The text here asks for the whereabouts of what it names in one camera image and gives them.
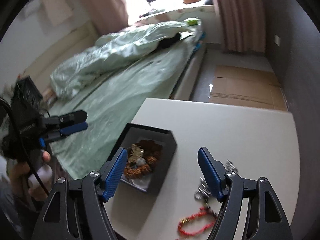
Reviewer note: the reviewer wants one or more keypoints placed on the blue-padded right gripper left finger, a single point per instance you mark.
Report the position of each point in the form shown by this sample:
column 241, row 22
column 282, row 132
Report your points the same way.
column 75, row 209

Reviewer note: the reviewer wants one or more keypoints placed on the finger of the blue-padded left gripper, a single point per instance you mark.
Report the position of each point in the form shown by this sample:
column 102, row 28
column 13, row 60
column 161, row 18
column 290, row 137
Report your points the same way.
column 68, row 119
column 74, row 129

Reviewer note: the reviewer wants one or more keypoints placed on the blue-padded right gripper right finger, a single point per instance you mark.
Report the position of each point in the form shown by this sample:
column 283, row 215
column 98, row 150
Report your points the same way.
column 265, row 218

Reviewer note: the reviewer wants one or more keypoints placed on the black square jewelry box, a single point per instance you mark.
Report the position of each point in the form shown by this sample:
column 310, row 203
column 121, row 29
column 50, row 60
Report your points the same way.
column 150, row 150

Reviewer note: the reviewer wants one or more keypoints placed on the person's left hand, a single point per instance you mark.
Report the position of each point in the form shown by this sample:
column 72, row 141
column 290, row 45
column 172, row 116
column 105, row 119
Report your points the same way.
column 17, row 175

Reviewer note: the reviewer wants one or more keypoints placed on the light green duvet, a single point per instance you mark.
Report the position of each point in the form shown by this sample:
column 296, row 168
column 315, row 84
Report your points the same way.
column 111, row 52

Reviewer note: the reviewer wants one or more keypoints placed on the bed with green sheet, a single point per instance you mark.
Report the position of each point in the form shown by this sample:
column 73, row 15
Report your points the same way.
column 112, row 100

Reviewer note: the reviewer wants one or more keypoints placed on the beige hanging towel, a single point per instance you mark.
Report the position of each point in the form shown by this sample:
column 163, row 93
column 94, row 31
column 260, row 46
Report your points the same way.
column 58, row 11

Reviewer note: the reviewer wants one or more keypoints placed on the black item on bed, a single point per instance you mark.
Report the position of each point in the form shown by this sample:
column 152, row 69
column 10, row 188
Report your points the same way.
column 167, row 42

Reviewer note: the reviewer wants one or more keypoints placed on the pink curtain left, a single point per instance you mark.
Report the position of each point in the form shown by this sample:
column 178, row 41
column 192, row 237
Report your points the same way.
column 108, row 16

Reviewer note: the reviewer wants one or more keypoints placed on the pink curtain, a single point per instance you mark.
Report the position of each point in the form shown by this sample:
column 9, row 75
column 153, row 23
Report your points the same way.
column 108, row 16
column 243, row 25

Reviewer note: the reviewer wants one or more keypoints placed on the flattened cardboard on floor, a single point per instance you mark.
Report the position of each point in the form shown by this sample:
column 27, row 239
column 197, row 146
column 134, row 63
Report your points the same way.
column 246, row 87

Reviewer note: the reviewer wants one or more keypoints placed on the green box on bed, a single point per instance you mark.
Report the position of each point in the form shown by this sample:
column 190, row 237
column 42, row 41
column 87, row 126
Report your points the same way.
column 192, row 22

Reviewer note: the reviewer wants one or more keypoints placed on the orange plush on sill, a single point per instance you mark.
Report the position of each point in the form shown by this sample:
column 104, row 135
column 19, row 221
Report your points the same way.
column 190, row 1

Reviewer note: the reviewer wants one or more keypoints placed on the grey wardrobe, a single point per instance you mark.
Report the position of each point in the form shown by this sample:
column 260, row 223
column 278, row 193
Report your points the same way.
column 293, row 52

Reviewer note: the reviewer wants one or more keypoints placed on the pink curtain right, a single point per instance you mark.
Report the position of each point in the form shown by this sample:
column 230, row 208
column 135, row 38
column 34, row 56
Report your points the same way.
column 243, row 25

